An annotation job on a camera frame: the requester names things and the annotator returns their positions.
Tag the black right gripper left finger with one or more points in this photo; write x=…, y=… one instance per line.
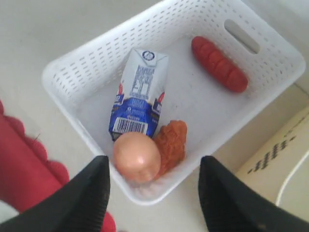
x=80, y=206

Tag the brown egg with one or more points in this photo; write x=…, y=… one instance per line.
x=136, y=157

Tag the cream plastic bin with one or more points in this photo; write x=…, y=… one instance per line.
x=279, y=170

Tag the red sausage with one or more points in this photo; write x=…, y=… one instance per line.
x=218, y=65

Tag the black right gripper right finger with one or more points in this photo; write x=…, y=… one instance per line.
x=228, y=205

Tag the blue white milk carton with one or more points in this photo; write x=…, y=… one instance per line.
x=138, y=102

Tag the fried chicken nugget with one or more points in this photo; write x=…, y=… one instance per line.
x=171, y=142

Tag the white perforated plastic basket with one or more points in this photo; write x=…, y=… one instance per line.
x=84, y=82

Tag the red scalloped placemat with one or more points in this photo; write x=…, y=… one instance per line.
x=27, y=175

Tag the white ceramic bowl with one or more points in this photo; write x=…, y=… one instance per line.
x=7, y=212

